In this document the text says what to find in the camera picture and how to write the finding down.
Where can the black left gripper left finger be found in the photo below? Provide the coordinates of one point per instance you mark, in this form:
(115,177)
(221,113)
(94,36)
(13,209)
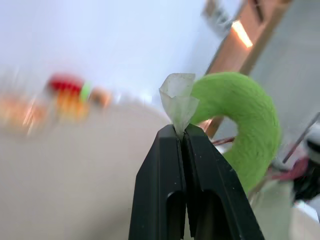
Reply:
(157,180)

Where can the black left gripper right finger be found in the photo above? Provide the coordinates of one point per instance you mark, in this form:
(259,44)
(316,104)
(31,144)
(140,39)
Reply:
(215,185)

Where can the white fabric care label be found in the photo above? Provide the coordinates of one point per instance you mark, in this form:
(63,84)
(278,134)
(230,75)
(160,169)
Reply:
(178,100)

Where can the red and orange toy pile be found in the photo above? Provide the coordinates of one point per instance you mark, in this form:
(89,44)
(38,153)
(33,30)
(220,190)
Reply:
(60,100)

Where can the wooden door frame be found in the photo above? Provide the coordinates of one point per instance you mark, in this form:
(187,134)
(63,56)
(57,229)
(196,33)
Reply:
(240,50)

